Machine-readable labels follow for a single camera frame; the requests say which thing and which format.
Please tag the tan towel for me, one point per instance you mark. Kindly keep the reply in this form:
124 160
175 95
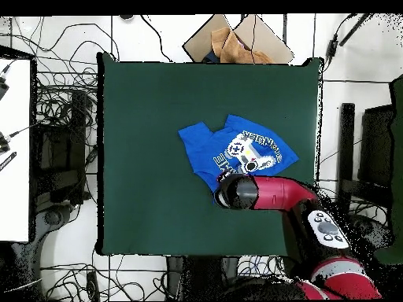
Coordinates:
236 52

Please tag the thin black rod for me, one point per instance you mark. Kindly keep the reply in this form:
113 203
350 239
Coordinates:
354 30

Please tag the black power adapter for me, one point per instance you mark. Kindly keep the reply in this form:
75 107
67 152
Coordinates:
331 47

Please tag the green draped cloth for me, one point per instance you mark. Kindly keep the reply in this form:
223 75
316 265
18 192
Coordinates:
397 188

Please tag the blue printed t-shirt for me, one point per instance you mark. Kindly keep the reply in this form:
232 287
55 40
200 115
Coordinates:
204 148

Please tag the white desk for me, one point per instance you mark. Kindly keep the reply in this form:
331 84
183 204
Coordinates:
15 188

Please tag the black striped bar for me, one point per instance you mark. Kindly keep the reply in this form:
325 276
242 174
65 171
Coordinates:
8 161

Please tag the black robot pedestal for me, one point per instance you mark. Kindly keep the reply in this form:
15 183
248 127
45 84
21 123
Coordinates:
201 276

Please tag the brown cardboard box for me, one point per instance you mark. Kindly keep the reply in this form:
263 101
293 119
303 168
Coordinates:
267 41

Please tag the dark green table cloth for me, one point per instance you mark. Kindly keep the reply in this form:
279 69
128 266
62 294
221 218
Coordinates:
141 204

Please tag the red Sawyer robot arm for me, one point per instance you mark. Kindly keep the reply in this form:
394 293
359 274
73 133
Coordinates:
277 193

